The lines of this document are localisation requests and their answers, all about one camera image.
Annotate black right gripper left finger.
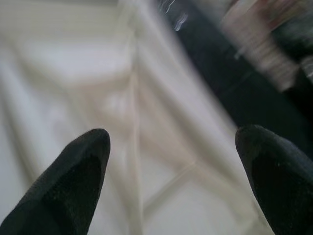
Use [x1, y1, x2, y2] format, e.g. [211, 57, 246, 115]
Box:
[0, 128, 112, 235]

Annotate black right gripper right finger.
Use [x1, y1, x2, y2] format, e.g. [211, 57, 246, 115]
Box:
[235, 124, 313, 235]

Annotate white plastic children table top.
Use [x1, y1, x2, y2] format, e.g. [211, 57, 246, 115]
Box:
[0, 0, 268, 235]

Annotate beige woven mat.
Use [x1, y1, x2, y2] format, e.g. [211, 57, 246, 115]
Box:
[220, 0, 313, 93]

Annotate black table cloth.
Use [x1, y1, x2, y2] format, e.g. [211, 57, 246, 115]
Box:
[156, 0, 313, 162]

